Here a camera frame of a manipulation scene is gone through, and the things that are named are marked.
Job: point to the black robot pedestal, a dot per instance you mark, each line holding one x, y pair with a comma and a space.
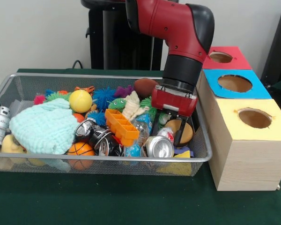
112, 47

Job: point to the wooden box with three holes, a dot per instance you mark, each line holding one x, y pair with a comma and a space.
248, 164

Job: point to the silver toy robot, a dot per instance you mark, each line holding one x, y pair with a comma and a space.
0, 124

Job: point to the brown toy football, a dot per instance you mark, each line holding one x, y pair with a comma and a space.
142, 86

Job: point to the orange toy basketball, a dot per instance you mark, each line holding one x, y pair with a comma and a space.
80, 148

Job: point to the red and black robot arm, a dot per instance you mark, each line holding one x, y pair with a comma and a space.
173, 23

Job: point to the tan round sponge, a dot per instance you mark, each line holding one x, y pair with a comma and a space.
169, 127

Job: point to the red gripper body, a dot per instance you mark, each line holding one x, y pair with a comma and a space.
173, 103

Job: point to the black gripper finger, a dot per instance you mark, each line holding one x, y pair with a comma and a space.
181, 133
157, 124

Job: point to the yellow ball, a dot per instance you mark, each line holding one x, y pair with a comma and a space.
80, 101

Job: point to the green spiky ball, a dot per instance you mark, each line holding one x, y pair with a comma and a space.
146, 103

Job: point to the mint knitted cloth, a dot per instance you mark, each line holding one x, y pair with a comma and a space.
42, 126

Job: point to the orange ice cube tray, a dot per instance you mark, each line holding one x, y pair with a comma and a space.
120, 126

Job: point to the white red wrapper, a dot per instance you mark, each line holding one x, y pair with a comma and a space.
165, 133

